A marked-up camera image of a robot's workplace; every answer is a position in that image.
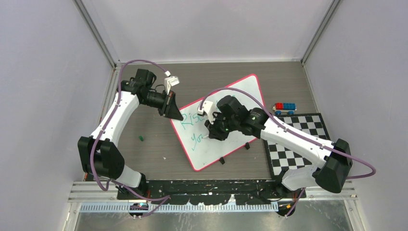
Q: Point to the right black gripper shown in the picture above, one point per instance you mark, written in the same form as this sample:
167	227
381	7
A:
214	132

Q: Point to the pink-framed whiteboard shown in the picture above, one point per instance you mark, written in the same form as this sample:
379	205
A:
200	152

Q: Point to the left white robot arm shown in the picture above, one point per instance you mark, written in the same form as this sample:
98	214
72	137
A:
98	152

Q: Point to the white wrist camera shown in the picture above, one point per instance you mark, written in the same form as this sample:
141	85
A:
208	109
170	81

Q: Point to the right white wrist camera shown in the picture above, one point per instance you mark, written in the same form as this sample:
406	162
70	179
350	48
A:
208	109

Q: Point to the red blue toy car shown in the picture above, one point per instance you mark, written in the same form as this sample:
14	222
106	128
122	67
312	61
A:
288	108

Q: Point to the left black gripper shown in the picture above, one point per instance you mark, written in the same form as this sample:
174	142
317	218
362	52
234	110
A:
170	109

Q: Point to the slotted cable duct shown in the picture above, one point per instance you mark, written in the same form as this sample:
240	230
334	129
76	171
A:
147	207

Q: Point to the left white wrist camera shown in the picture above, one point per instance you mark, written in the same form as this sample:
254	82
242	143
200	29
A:
170	81

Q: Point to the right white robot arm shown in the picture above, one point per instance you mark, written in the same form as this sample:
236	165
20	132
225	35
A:
330	161

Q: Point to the black white checkerboard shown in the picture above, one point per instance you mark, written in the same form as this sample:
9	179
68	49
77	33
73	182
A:
286	151

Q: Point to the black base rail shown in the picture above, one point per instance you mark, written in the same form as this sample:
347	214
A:
209	192

